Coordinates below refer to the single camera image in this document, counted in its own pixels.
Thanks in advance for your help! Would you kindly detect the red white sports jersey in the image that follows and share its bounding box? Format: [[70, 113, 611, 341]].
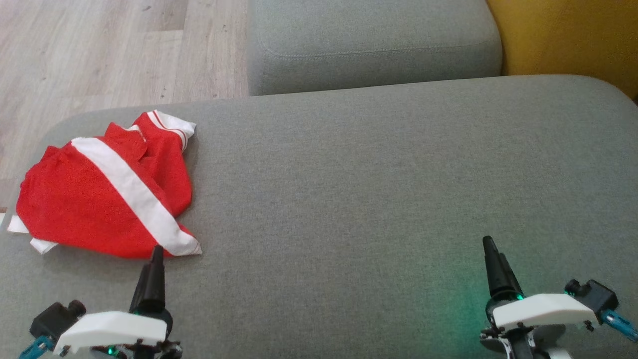
[[7, 110, 202, 260]]

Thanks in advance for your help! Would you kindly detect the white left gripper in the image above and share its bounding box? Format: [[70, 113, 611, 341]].
[[54, 245, 183, 359]]

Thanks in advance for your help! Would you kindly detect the left cable with teal connector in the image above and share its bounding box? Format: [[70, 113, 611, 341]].
[[19, 335, 54, 359]]

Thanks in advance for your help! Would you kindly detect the small grey sofa cushion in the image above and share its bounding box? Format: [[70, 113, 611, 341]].
[[248, 0, 503, 96]]

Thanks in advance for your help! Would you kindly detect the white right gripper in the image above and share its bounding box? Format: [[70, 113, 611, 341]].
[[479, 236, 599, 359]]

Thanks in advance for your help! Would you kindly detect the yellow cushion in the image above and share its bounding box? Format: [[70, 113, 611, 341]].
[[486, 0, 638, 99]]

